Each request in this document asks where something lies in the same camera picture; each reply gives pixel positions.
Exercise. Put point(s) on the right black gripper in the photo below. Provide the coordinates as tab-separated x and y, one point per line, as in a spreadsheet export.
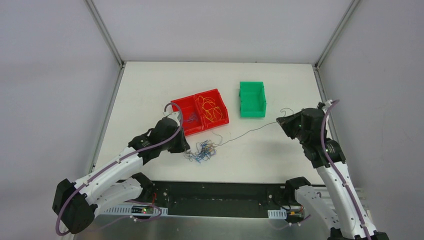
288	124

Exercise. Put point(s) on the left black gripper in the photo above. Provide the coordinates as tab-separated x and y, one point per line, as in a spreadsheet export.
180	143

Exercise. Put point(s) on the red two-compartment plastic bin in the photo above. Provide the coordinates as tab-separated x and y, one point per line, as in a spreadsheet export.
202	112

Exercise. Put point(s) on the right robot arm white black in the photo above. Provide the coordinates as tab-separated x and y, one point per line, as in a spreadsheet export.
347	220

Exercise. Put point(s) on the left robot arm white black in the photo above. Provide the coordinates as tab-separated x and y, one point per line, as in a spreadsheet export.
77	203

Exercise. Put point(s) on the green plastic bin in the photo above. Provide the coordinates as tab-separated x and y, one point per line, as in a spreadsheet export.
252	97

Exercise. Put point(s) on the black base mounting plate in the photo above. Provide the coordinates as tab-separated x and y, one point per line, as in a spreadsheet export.
212	199

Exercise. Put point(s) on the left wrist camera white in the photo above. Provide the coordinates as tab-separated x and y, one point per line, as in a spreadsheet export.
176	116

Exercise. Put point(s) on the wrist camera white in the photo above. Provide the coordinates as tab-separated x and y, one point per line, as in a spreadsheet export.
327	104
176	116

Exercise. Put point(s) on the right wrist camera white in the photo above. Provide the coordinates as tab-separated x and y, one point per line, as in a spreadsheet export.
327	104

